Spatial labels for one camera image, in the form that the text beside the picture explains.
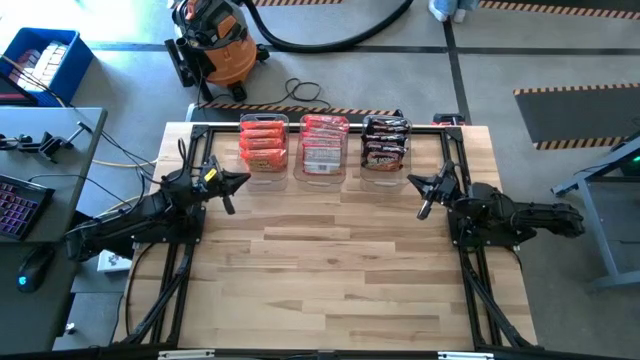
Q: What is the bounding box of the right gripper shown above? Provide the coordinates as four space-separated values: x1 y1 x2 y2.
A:
407 160 464 221

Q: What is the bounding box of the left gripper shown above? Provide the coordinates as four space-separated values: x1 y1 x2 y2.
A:
192 155 252 216

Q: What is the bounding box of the clear plastic bin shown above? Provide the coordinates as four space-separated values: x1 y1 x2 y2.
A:
234 113 291 194
293 114 350 187
358 114 414 194

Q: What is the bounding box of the red black device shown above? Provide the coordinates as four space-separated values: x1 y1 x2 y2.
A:
432 112 466 126

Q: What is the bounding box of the black hazard striped mat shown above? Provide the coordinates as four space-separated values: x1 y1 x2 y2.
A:
185 102 406 125
254 0 345 7
513 82 640 151
477 0 640 20

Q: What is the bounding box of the white printed box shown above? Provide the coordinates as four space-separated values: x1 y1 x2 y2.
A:
97 248 134 274

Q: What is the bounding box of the orange shop vacuum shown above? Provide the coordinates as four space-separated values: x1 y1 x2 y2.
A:
163 0 271 104

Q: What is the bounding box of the grey desk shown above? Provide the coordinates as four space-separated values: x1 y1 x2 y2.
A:
0 106 108 354

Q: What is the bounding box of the grey metal cart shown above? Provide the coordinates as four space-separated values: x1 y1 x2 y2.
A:
549 132 640 291

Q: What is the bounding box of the black desk clamp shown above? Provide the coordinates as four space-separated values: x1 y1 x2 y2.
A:
0 121 94 164

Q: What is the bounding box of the blue plastic crate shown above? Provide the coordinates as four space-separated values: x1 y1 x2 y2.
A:
0 27 95 107

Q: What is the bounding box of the black backlit keyboard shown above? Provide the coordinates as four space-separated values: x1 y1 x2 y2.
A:
0 173 56 242

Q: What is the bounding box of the green-lit black device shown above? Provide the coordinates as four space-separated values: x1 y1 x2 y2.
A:
619 144 640 177

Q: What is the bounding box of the black computer mouse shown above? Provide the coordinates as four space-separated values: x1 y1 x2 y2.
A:
16 245 54 294

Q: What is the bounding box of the white red boxes stack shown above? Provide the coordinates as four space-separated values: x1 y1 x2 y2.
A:
8 41 70 94

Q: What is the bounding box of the dark flat case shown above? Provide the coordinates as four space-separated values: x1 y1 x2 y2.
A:
0 74 39 107

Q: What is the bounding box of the black aluminium frame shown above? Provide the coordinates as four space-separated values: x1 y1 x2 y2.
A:
112 123 539 351

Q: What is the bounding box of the yellow cable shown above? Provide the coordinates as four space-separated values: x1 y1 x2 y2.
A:
0 48 159 214

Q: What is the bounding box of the black power cord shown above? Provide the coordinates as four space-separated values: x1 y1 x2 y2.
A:
189 75 332 109

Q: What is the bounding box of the silver metal bracket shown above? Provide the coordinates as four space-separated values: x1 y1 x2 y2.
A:
437 351 495 360
158 349 216 360

